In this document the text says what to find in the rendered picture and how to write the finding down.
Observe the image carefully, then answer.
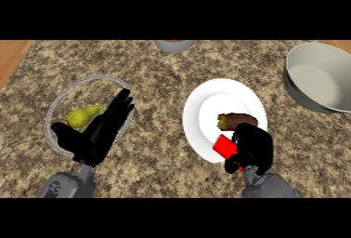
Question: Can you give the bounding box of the clear glass plate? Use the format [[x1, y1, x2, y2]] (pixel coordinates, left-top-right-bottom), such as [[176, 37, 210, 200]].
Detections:
[[43, 74, 136, 159]]

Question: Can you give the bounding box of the grey round container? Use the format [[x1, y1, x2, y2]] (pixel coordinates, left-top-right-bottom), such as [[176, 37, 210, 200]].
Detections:
[[154, 39, 197, 53]]

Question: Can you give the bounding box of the grey bowl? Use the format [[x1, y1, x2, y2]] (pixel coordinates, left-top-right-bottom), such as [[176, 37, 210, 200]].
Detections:
[[284, 42, 351, 113]]

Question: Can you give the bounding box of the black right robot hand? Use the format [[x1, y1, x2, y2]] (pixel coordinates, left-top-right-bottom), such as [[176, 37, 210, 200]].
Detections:
[[225, 122, 276, 177]]

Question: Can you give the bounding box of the red can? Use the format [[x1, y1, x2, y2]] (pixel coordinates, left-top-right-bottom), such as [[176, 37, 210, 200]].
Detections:
[[213, 133, 245, 173]]

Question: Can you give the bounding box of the yellow-green pear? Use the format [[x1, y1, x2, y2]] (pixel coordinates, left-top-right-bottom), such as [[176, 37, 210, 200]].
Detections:
[[66, 104, 108, 129]]

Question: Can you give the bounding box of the white round plate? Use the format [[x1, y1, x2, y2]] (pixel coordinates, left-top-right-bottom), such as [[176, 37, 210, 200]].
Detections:
[[182, 78, 269, 165]]

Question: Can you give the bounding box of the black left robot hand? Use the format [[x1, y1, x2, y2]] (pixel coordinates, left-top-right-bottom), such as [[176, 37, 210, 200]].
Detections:
[[49, 87, 136, 167]]

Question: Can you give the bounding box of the brown sweet potato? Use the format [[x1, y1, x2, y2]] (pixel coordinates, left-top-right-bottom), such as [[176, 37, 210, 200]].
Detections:
[[217, 112, 260, 131]]

